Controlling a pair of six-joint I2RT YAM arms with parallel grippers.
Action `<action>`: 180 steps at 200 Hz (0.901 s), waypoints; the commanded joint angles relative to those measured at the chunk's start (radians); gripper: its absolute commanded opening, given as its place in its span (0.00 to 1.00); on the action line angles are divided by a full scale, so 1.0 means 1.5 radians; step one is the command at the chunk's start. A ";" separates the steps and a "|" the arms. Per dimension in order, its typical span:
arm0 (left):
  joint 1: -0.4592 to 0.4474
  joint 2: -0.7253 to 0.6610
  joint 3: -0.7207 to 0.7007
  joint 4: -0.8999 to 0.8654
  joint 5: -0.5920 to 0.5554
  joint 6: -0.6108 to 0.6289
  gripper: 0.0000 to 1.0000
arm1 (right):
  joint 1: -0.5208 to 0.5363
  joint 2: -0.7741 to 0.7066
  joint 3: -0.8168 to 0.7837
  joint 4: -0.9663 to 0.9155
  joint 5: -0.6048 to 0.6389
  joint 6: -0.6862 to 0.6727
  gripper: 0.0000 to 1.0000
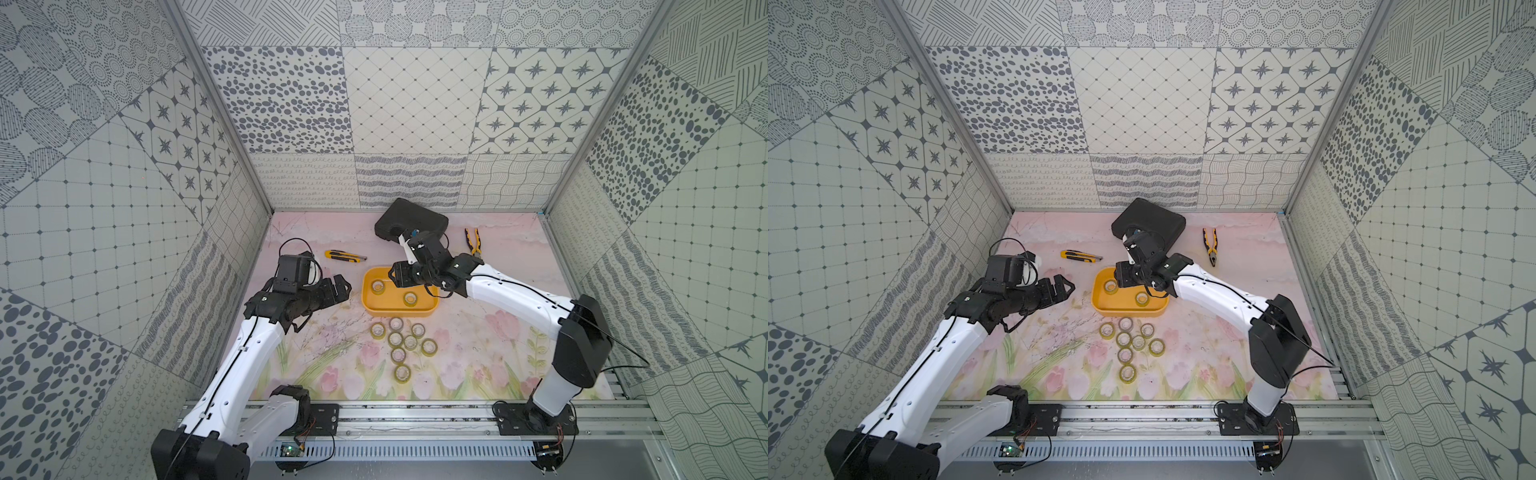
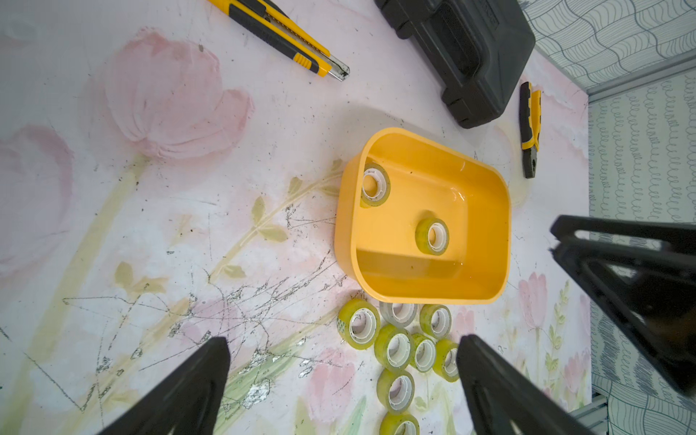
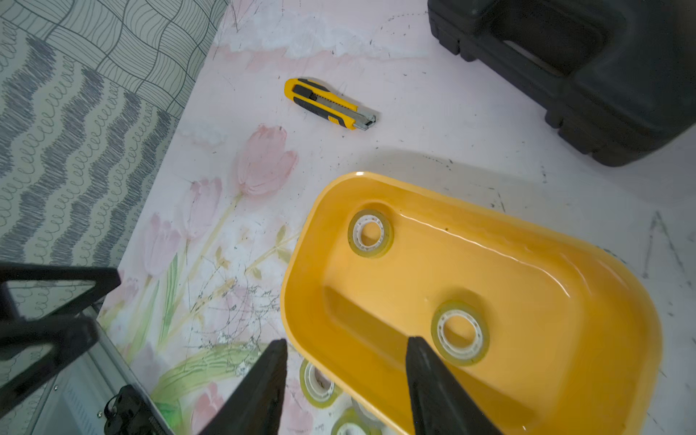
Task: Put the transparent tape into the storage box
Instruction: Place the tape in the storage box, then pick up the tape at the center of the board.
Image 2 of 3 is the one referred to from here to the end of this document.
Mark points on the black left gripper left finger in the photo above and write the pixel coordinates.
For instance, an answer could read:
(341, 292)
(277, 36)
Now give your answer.
(185, 402)

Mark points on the yellow black utility knife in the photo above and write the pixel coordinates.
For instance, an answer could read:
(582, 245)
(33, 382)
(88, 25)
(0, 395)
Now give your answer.
(266, 21)

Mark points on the black plastic tool case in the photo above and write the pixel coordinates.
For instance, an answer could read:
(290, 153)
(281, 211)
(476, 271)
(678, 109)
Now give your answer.
(479, 49)

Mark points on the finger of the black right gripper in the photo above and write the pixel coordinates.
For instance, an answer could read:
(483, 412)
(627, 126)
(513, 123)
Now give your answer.
(642, 276)

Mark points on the transparent tape roll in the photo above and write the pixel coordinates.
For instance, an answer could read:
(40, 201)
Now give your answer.
(424, 353)
(435, 320)
(376, 186)
(395, 390)
(393, 347)
(358, 323)
(446, 360)
(399, 315)
(432, 236)
(399, 424)

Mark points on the yellow plastic storage box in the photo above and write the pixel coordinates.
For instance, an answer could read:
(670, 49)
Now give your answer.
(376, 246)

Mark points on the yellow black pliers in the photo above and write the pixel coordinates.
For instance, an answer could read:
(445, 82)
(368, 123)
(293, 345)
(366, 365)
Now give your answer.
(529, 115)

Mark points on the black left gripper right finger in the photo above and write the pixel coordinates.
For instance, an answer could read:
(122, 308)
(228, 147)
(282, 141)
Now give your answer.
(501, 399)

